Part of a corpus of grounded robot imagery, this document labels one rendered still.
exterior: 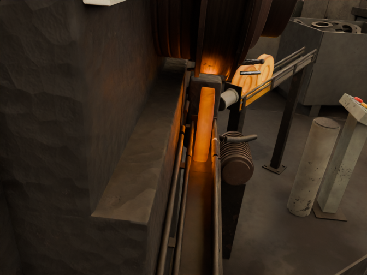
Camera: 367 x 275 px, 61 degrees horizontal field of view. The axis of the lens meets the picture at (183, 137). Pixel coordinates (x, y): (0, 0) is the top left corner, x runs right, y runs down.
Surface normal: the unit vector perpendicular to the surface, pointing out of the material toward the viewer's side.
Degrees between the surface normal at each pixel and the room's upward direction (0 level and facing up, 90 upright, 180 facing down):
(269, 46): 90
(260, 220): 0
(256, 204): 0
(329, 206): 90
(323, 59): 90
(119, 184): 0
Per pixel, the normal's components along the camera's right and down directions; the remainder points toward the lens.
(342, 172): -0.07, 0.47
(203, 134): -0.07, 0.26
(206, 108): 0.00, -0.36
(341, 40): 0.18, 0.48
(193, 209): 0.07, -0.82
